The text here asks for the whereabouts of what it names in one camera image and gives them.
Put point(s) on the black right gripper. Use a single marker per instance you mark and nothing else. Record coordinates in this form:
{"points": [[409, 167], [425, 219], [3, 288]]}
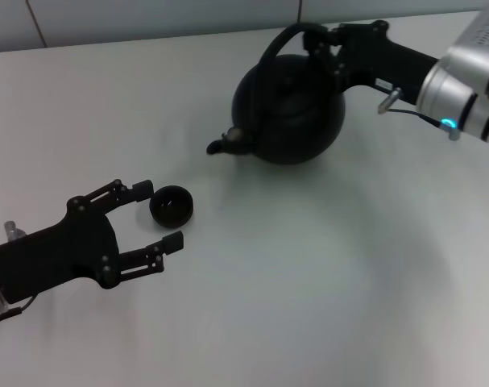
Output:
{"points": [[381, 56]]}

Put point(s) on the black round teapot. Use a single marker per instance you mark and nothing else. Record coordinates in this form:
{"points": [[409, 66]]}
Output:
{"points": [[292, 121]]}

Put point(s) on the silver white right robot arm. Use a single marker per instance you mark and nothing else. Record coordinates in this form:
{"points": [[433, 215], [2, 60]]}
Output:
{"points": [[449, 96]]}

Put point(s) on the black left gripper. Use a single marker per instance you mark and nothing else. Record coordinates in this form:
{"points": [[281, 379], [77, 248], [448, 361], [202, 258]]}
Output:
{"points": [[59, 258]]}

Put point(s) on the dark brown teacup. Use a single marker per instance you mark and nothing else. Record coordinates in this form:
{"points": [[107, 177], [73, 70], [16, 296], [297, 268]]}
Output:
{"points": [[171, 211]]}

